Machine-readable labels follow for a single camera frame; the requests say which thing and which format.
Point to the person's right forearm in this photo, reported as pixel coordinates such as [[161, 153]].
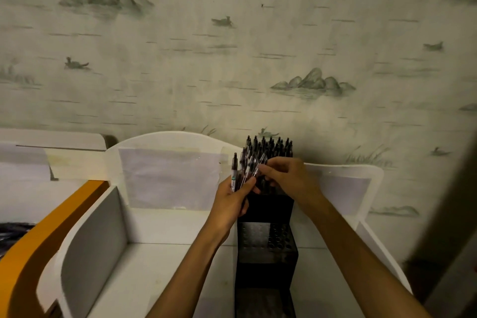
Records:
[[357, 262]]

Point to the orange curved shelf trim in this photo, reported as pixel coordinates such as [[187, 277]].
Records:
[[33, 239]]

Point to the white neighbouring shelf unit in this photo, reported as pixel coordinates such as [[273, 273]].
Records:
[[67, 165]]

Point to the white display shelf unit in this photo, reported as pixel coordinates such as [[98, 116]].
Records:
[[149, 265]]

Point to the person's left thumb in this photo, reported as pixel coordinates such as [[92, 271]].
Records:
[[246, 185]]

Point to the pile of dark packets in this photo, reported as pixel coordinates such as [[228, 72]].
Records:
[[13, 237]]

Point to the person's left hand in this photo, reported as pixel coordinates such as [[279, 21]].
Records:
[[225, 206]]

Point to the person's right thumb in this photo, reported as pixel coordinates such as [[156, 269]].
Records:
[[270, 171]]

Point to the large white paper label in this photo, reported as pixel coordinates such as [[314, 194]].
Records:
[[169, 178]]

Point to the black clear ballpoint pen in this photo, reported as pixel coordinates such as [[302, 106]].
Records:
[[260, 164], [249, 168], [243, 170]]

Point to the person's right hand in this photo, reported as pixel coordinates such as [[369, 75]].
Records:
[[294, 180]]

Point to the taped white paper sheet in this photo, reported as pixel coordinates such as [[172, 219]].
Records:
[[22, 161]]

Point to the green label ballpoint pen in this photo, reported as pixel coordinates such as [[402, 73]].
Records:
[[234, 170]]

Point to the black tiered pen holder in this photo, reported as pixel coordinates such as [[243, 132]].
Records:
[[266, 243]]

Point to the person's left forearm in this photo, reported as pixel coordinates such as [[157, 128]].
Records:
[[190, 273]]

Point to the cluster of black standing pens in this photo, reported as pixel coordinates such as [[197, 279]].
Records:
[[270, 147]]

